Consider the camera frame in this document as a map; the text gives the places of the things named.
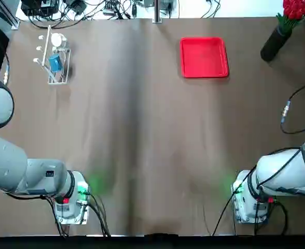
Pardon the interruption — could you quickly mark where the blue cup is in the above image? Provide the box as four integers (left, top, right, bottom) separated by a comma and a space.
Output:
48, 53, 64, 72

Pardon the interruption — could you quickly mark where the white wire cup rack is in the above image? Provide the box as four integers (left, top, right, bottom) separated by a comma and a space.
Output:
33, 25, 73, 85

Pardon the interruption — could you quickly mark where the black hub box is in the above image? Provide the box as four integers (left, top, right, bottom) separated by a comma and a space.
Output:
21, 0, 59, 14

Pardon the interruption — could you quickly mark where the white cup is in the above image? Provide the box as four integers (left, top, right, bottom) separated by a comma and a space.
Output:
50, 33, 66, 49

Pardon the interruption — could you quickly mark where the black power adapter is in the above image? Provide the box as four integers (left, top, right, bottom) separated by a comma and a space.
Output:
65, 0, 87, 15

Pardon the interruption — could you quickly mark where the aluminium profile post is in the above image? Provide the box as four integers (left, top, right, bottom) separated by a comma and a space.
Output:
0, 0, 21, 30
152, 0, 164, 24

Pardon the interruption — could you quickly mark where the red tulip bouquet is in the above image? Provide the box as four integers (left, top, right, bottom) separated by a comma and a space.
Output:
276, 0, 305, 36

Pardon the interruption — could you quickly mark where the red plastic tray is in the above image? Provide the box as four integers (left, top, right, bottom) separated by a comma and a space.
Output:
180, 37, 230, 78

